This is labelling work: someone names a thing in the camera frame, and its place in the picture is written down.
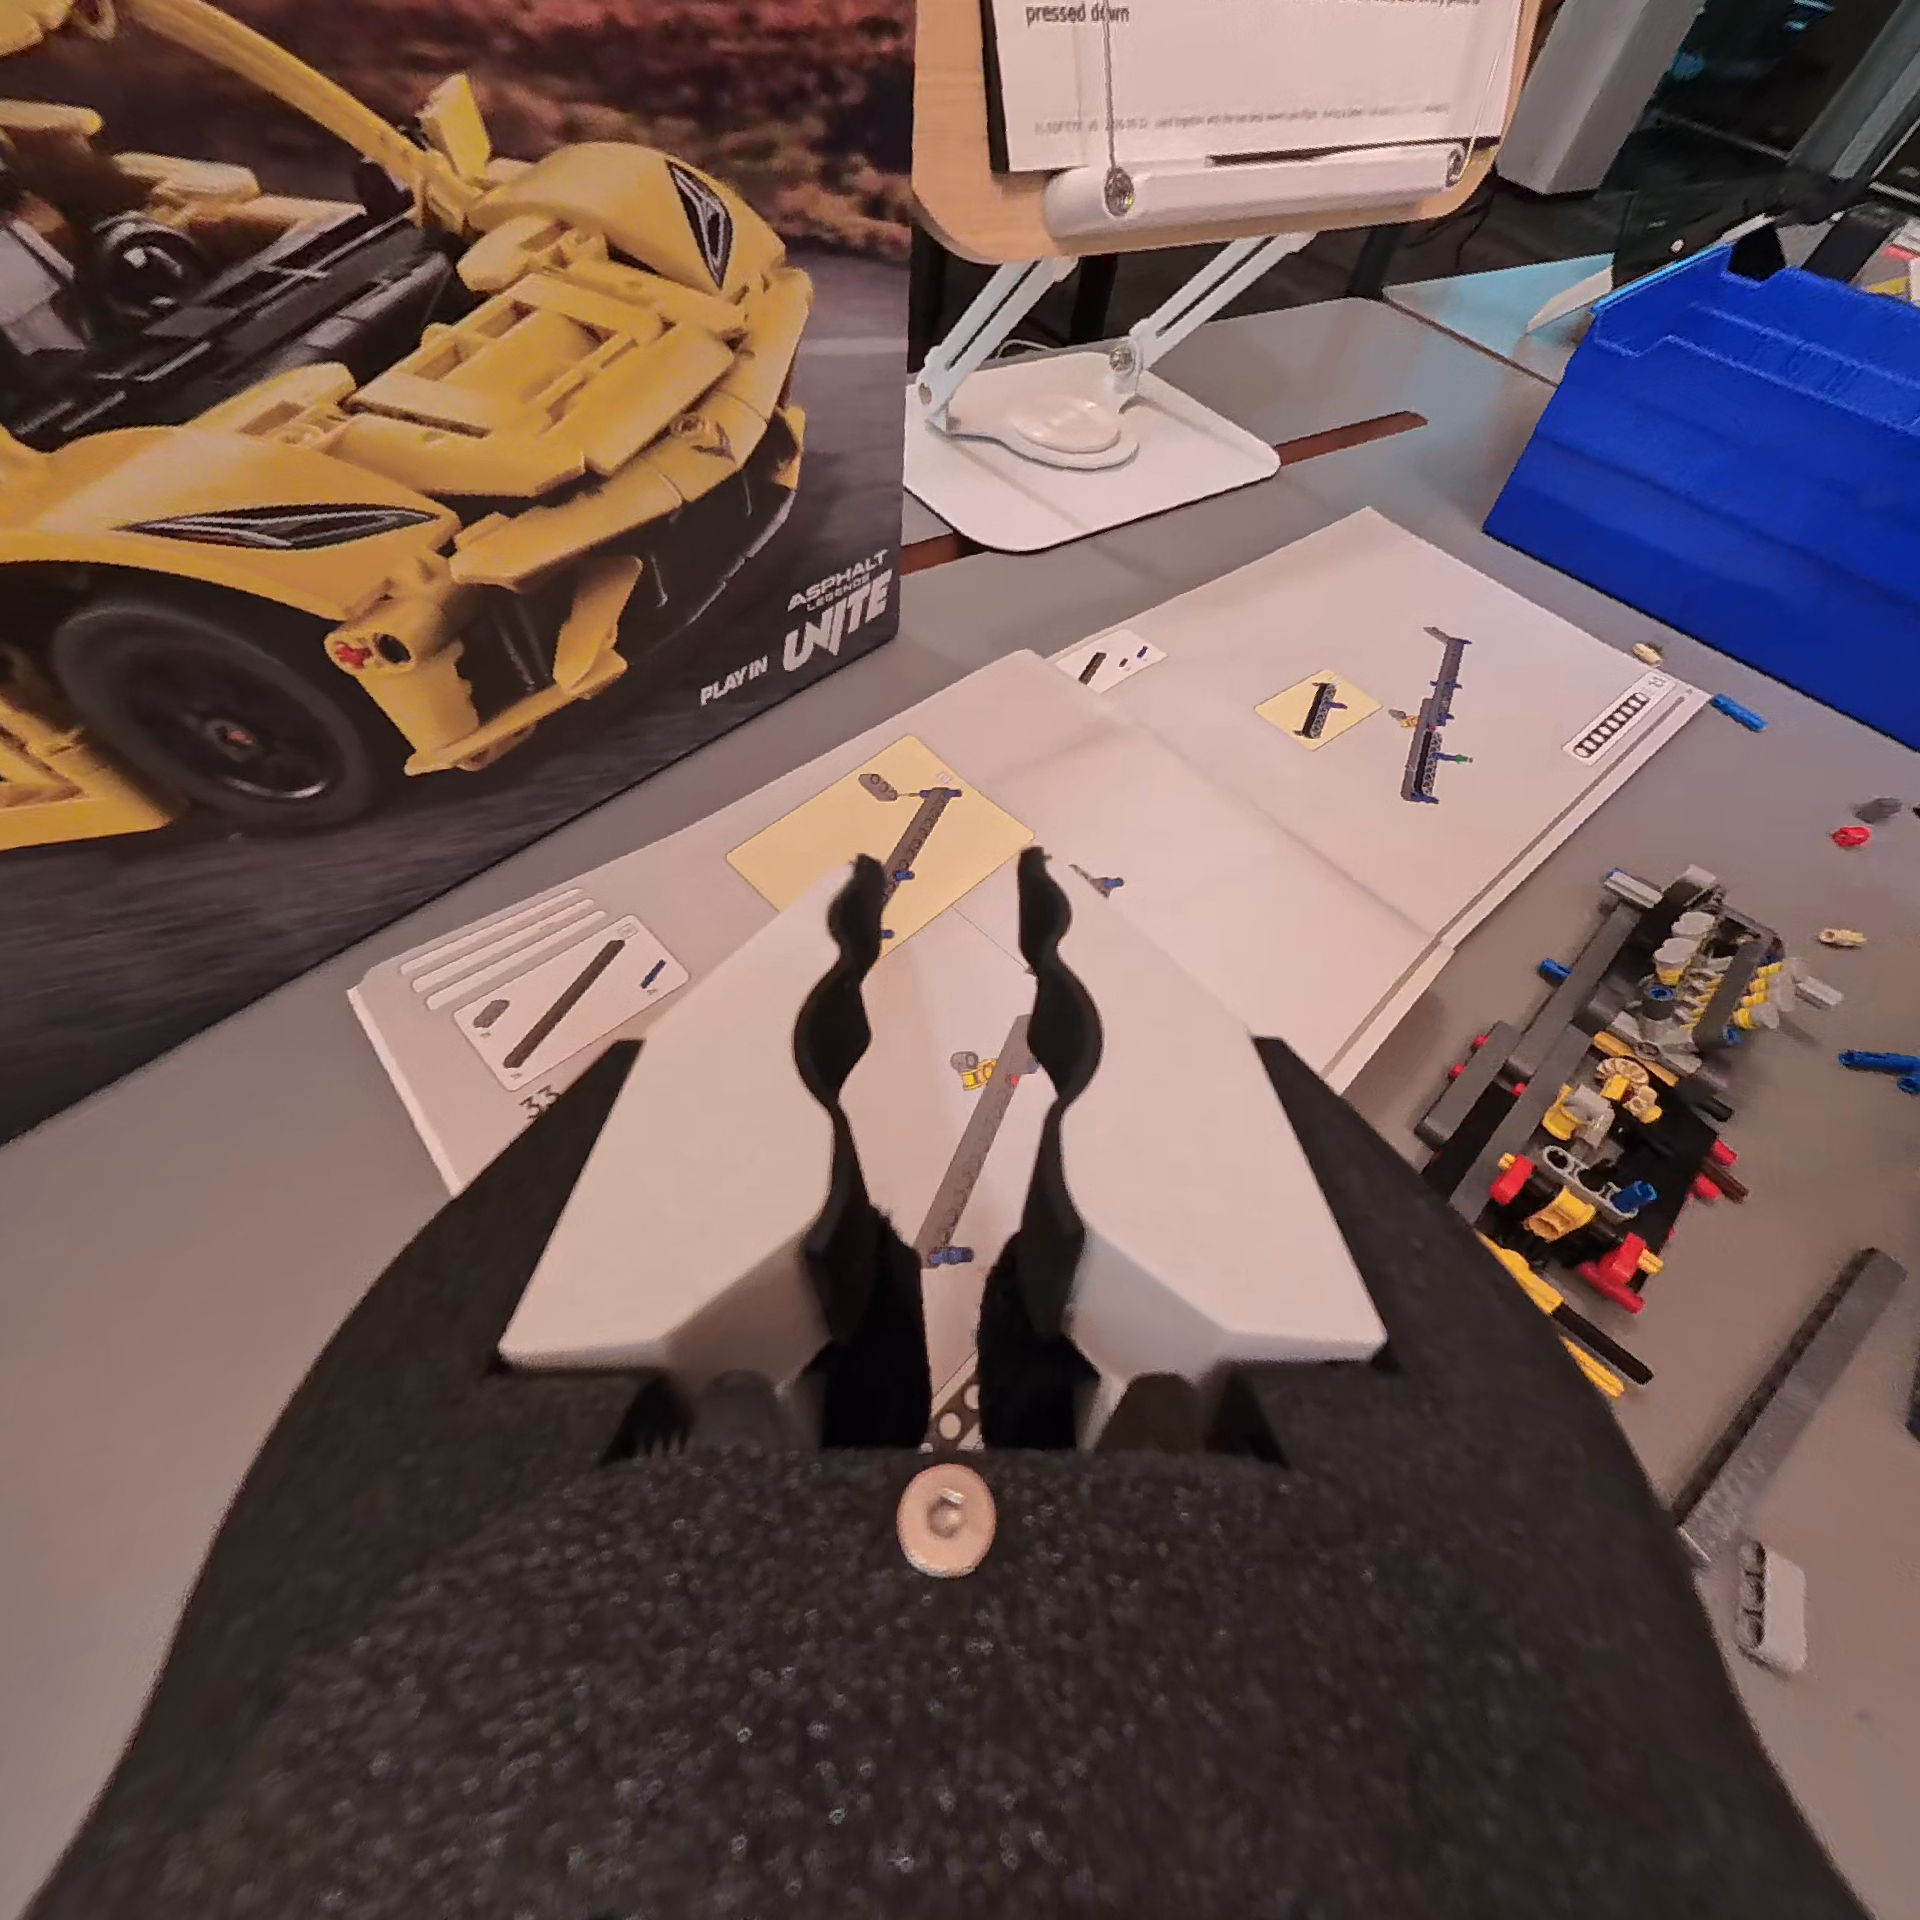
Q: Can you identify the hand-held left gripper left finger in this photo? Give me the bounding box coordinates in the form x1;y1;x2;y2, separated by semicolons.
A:
498;855;932;1450

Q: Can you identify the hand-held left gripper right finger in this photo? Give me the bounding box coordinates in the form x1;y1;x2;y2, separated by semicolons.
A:
976;849;1388;1452

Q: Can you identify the grey building instruction booklet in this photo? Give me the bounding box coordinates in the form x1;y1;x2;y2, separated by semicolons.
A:
347;507;1715;1442

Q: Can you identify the toy car chassis assembly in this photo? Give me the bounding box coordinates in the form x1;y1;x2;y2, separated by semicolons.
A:
1418;863;1847;1404

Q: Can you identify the black long holed toy beam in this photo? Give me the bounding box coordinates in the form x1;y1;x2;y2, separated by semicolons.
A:
1669;1248;1911;1568

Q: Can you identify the yellow car toy set box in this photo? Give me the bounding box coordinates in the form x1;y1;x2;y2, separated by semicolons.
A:
0;0;906;1150

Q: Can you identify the light grey short toy beam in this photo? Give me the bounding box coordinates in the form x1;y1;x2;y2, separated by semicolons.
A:
1732;1537;1808;1674

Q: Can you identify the blue plastic bin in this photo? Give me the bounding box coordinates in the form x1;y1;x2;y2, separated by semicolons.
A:
1481;240;1920;753

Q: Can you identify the tan board white stand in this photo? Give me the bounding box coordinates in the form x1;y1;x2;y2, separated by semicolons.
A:
1527;251;1623;336

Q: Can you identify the printed instruction sheet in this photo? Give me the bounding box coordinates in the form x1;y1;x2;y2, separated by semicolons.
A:
984;0;1525;174

